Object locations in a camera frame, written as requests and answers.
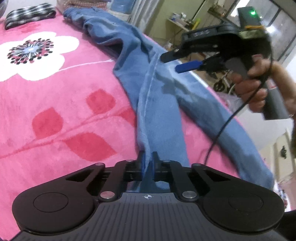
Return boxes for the blue denim jeans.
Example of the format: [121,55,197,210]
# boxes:
[63,8,274,192]

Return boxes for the person's right hand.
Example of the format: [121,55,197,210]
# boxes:
[230,55,295,120]

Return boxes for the cluttered side table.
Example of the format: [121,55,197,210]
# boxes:
[164,13,201,50]

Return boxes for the wheelchair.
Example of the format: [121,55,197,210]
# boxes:
[207,70,234,95]

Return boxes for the grey curtain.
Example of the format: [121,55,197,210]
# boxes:
[128,0,164,32]

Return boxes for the blue water bottle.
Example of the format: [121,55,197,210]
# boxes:
[110,0,135,14]

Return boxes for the pink floral bed blanket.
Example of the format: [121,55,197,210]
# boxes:
[0,12,246,240]

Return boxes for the pink patterned folded garment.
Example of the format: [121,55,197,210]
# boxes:
[56,0,107,12]

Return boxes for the black white plaid garment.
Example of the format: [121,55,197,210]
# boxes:
[4,3,56,30]

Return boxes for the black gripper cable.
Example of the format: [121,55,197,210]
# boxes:
[204,53,273,166]

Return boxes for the white cabinet with handles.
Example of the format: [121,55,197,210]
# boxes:
[268,131,295,183]

